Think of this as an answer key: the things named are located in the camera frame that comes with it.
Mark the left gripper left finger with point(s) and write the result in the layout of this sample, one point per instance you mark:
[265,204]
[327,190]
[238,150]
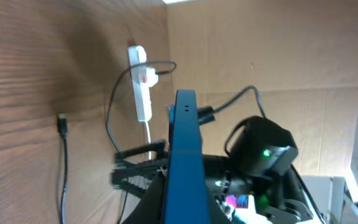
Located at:
[149,209]

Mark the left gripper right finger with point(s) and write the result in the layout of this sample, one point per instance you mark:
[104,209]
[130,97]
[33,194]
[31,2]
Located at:
[216,215]

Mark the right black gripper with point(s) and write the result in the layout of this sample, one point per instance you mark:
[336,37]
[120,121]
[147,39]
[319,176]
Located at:
[221,177]

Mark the blue Galaxy smartphone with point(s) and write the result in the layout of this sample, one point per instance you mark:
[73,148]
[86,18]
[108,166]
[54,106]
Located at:
[186,193]

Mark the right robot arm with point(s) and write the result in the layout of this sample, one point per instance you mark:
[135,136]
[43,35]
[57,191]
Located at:
[254,182]

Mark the white USB charger plug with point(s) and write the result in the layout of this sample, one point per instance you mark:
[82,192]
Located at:
[147,76]

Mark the white power strip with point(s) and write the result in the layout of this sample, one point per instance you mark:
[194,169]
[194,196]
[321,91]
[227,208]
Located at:
[137,58]

